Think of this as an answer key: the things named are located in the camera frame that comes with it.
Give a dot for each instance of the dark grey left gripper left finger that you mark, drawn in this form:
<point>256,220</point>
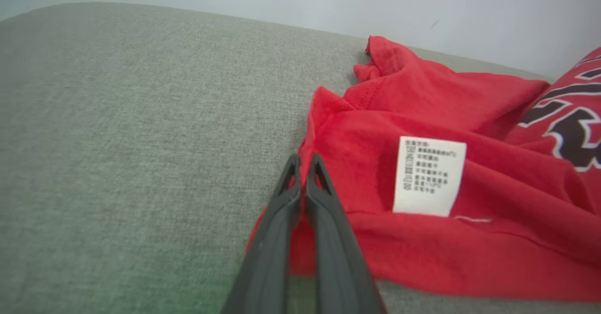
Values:
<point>267,257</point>

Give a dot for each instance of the red jersey with black lettering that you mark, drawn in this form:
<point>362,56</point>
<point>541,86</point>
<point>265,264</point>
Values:
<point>422,257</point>

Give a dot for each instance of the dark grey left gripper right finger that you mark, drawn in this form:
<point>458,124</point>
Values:
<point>335,257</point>

